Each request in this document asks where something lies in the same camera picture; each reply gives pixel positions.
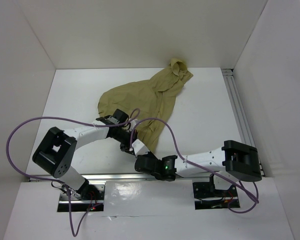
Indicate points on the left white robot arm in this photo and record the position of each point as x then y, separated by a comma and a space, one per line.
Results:
55, 152

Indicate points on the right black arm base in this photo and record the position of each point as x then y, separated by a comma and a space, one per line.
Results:
207, 191

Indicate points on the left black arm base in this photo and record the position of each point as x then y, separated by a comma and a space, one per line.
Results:
92, 192

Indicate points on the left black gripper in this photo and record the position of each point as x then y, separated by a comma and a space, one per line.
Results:
124, 147

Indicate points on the front aluminium rail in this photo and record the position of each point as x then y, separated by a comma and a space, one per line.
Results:
139, 176

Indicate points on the aluminium rail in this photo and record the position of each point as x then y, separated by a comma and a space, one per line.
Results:
236, 95
139, 176

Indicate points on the olive yellow jacket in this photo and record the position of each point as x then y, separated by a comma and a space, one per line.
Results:
155, 97

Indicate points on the right side aluminium rail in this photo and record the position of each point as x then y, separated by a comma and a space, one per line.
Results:
236, 95

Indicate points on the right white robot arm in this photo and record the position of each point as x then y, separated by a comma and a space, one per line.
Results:
212, 162

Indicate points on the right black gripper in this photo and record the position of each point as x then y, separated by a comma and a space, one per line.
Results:
149, 153

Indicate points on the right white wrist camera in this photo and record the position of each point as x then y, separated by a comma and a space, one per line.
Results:
139, 148

